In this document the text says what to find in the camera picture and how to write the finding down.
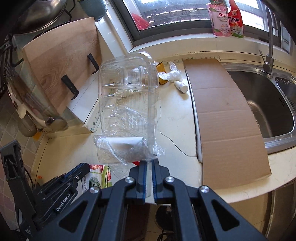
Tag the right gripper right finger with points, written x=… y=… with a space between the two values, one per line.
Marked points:
x=199 y=213

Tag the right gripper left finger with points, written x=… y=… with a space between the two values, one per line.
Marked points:
x=99 y=214

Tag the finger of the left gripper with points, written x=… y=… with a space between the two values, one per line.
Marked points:
x=76 y=173

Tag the green white snack packet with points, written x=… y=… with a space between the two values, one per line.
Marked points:
x=99 y=176

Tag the clear plastic clamshell container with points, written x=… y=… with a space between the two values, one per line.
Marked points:
x=127 y=89

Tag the small white bottle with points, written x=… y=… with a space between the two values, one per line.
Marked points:
x=181 y=86

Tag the clear plastic bag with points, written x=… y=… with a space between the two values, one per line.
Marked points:
x=175 y=73

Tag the steel kitchen faucet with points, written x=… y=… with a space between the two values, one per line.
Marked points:
x=268 y=60

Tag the brown cardboard sheet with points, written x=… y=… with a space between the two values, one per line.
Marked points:
x=233 y=150

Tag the wooden cutting board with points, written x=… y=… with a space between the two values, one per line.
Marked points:
x=60 y=52

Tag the yellow snack wrapper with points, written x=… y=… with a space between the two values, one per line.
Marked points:
x=162 y=75

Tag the stainless steel sink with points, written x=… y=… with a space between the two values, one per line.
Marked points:
x=272 y=101

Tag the steel pot lid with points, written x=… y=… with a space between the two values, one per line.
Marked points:
x=40 y=15

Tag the red spray bottle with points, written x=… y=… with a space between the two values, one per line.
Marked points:
x=235 y=20

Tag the pink detergent refill pouch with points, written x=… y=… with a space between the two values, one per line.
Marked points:
x=218 y=13

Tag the black window frame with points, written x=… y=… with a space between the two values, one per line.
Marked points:
x=147 y=21

